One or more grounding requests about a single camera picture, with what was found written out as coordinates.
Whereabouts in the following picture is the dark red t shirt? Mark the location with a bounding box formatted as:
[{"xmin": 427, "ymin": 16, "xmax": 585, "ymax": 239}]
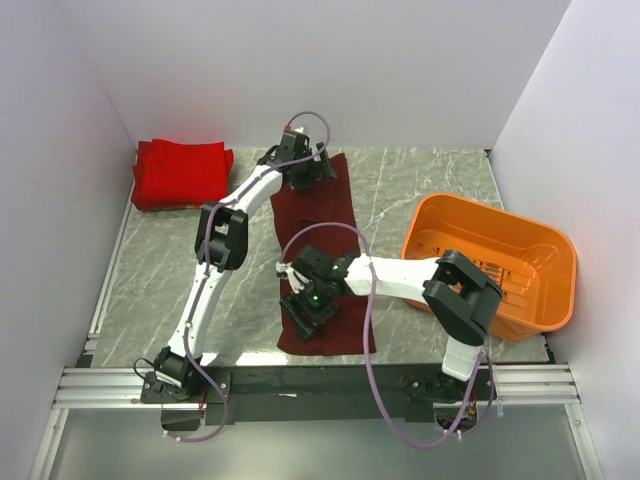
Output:
[{"xmin": 271, "ymin": 153, "xmax": 367, "ymax": 356}]

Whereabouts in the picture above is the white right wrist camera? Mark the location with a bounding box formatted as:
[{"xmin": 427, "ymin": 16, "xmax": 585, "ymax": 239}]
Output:
[{"xmin": 275, "ymin": 262, "xmax": 304, "ymax": 293}]

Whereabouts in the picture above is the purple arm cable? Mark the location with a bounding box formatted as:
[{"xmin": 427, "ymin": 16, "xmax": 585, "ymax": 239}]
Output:
[
  {"xmin": 163, "ymin": 110, "xmax": 332, "ymax": 445},
  {"xmin": 280, "ymin": 222, "xmax": 499, "ymax": 448}
]

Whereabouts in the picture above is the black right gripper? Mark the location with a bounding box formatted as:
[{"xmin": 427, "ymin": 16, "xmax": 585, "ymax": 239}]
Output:
[{"xmin": 280, "ymin": 278, "xmax": 339, "ymax": 342}]

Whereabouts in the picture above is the orange plastic bin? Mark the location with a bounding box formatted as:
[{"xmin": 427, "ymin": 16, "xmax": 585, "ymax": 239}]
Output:
[{"xmin": 401, "ymin": 193, "xmax": 578, "ymax": 342}]

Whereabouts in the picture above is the bright red folded shirt stack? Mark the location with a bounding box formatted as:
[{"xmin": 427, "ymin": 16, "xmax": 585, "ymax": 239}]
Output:
[{"xmin": 131, "ymin": 139, "xmax": 234, "ymax": 211}]

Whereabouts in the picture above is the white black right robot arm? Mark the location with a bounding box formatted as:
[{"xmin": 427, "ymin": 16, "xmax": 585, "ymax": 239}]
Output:
[{"xmin": 276, "ymin": 245, "xmax": 503, "ymax": 399}]

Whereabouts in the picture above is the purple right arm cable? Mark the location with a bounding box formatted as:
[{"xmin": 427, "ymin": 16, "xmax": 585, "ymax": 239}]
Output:
[{"xmin": 280, "ymin": 222, "xmax": 499, "ymax": 448}]

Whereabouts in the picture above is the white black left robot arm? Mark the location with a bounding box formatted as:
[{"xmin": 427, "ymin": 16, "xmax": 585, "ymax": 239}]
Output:
[{"xmin": 144, "ymin": 127, "xmax": 336, "ymax": 402}]

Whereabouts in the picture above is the aluminium rail frame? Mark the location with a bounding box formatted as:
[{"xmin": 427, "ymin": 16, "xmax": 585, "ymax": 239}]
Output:
[{"xmin": 30, "ymin": 314, "xmax": 605, "ymax": 479}]

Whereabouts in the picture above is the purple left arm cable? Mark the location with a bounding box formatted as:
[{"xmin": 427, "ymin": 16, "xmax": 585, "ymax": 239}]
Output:
[{"xmin": 163, "ymin": 110, "xmax": 332, "ymax": 445}]

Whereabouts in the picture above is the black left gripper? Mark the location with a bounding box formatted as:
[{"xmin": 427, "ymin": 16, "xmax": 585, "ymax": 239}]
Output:
[{"xmin": 291, "ymin": 143, "xmax": 335, "ymax": 191}]

